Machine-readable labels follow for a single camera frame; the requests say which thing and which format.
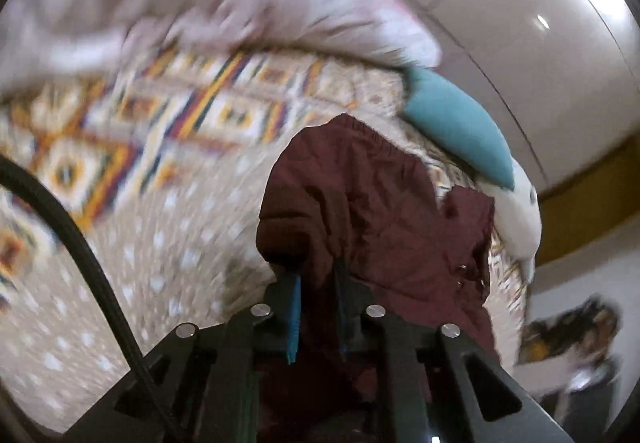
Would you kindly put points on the beige wardrobe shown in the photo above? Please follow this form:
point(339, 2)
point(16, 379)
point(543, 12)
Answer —
point(530, 48)

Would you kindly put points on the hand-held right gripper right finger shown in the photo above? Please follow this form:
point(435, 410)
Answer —
point(341, 318)

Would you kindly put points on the maroon padded jacket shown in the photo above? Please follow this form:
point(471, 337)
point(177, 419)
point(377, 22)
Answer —
point(380, 223)

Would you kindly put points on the white pillow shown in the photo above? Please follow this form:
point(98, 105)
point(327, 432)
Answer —
point(520, 218)

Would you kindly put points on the shelf with clothes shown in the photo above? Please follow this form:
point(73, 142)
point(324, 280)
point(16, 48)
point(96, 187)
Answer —
point(570, 333)

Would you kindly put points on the patterned bedspread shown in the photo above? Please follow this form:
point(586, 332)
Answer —
point(165, 203)

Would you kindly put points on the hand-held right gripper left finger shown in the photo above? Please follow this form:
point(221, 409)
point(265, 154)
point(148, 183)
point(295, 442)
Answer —
point(295, 318)

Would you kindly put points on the teal pillow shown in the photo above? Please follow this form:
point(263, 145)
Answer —
point(460, 128)

